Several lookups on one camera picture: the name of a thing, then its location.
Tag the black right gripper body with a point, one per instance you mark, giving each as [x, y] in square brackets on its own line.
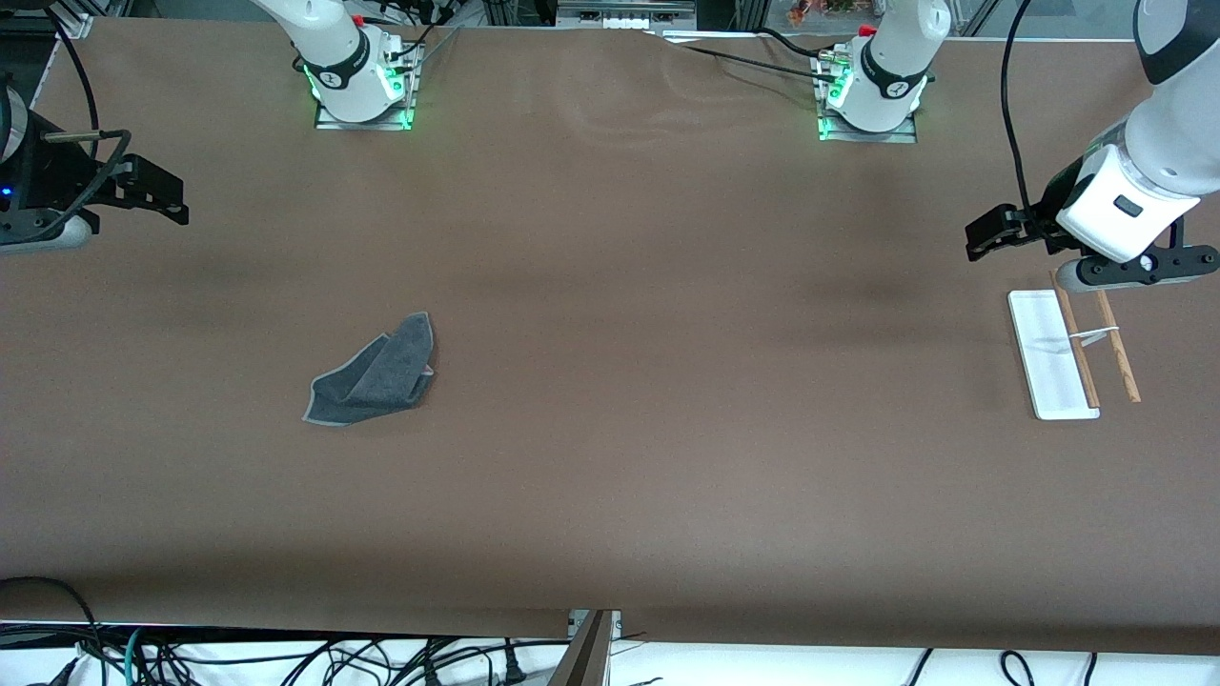
[50, 174]

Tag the orange red background object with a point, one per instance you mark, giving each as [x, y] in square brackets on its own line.
[824, 10]

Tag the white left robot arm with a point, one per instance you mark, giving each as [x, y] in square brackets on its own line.
[1172, 124]

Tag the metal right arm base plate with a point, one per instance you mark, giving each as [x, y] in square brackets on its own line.
[362, 124]

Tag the white rack with wooden bars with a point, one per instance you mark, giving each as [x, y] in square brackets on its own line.
[1048, 362]

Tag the brown table cover sheet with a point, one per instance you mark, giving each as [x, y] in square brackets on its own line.
[610, 457]

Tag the small metal bracket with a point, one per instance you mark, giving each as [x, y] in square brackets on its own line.
[615, 624]

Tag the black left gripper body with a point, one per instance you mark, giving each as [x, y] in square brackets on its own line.
[1049, 211]

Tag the aluminium frame corner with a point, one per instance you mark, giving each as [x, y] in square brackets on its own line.
[71, 19]

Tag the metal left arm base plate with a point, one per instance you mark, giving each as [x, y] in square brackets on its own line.
[867, 136]

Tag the grey cloth towel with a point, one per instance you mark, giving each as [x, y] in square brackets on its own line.
[376, 381]

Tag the white power strip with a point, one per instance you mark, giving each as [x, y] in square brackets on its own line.
[624, 17]

